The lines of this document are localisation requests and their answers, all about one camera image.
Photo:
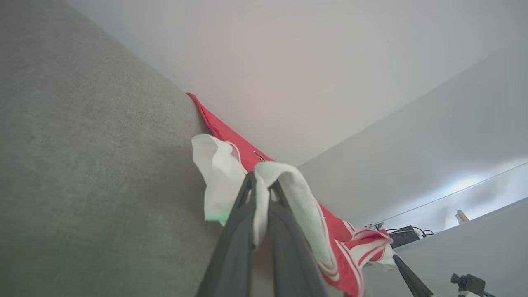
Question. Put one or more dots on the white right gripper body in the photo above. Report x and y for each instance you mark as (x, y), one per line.
(471, 294)

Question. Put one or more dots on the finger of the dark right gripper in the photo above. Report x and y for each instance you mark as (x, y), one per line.
(413, 282)

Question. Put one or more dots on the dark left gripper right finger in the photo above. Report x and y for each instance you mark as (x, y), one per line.
(288, 251)

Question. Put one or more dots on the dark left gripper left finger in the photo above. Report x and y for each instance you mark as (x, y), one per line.
(233, 251)

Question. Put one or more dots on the red and white jersey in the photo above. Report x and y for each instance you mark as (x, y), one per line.
(342, 255)

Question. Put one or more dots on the black box on ledge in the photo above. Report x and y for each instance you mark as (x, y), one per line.
(404, 237)

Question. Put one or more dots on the small beige block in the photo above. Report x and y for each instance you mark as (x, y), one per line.
(462, 216)

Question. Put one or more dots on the grey fabric sofa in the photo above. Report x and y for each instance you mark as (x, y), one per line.
(82, 165)

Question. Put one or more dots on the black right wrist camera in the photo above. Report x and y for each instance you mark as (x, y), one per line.
(470, 284)

